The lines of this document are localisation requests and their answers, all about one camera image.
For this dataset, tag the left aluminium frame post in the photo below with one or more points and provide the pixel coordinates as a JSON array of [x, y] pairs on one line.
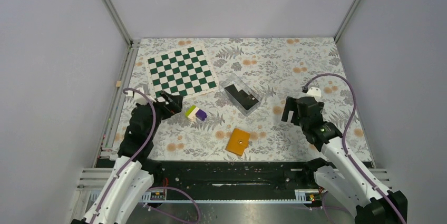
[[118, 21]]

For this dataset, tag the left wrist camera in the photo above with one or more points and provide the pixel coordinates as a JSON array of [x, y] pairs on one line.
[[142, 99]]

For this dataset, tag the green white chessboard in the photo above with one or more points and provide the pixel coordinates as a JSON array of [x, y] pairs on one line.
[[185, 71]]

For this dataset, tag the aluminium frame post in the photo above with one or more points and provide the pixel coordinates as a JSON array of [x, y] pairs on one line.
[[118, 21], [345, 22]]

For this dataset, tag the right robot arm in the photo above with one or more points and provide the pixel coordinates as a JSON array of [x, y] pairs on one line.
[[341, 172]]

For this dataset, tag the floral patterned table mat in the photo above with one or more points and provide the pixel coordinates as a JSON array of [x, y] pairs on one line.
[[275, 68]]

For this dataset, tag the right aluminium frame post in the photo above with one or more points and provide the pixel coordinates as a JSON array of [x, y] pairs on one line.
[[345, 22]]

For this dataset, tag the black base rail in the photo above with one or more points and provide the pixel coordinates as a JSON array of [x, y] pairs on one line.
[[225, 180]]

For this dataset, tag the green white purple toy blocks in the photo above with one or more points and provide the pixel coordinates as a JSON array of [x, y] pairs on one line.
[[194, 113]]

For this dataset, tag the clear plastic card box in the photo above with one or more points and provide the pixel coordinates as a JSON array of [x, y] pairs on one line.
[[240, 84]]

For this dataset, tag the orange leather card holder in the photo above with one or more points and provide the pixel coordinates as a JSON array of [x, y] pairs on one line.
[[238, 142]]

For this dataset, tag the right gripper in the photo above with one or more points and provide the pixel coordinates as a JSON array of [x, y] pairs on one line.
[[291, 103]]

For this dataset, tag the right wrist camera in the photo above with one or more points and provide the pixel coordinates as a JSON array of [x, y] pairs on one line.
[[314, 92]]

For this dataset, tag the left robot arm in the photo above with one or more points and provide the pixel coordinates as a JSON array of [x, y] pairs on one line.
[[133, 173]]

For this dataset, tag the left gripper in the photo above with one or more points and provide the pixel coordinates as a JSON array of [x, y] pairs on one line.
[[170, 109]]

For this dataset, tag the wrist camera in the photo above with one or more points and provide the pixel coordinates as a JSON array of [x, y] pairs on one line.
[[142, 99], [314, 92]]

